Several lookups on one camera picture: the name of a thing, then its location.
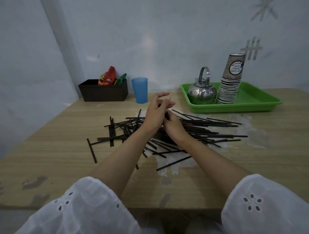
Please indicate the person's right hand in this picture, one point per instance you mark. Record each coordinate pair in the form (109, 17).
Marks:
(175, 129)

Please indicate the pile of black straws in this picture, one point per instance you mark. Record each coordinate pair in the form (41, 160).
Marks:
(205, 131)

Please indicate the green snack packet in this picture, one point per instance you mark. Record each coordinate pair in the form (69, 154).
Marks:
(121, 78)

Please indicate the person's right fingers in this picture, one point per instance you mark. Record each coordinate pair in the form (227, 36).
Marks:
(166, 121)

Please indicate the steel kettle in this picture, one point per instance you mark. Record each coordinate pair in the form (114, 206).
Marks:
(202, 92)

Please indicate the stack of printed paper cups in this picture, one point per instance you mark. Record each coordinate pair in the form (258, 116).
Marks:
(230, 84)

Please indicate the person's left hand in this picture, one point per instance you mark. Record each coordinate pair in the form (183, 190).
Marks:
(153, 115)

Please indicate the white sleeve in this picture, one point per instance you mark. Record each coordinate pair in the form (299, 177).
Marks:
(84, 209)
(270, 207)

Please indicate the red snack packet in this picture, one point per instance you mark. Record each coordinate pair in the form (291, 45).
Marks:
(108, 76)

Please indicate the person's left forearm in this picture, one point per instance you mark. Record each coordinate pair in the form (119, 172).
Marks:
(123, 159)

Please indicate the green plastic tray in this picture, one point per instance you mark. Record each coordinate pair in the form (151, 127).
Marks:
(253, 98)

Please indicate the person's left fingers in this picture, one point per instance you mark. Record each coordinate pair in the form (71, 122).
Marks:
(163, 100)

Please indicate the white right sleeve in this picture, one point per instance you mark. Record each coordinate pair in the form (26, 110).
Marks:
(270, 207)

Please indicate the white left sleeve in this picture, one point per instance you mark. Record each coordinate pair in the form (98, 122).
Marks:
(84, 209)

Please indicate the blue plastic cup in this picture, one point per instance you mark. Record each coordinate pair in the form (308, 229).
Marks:
(140, 90)

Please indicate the person's right forearm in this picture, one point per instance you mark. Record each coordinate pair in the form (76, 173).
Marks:
(212, 161)

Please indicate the black rectangular box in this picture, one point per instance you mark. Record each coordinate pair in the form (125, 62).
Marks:
(103, 92)

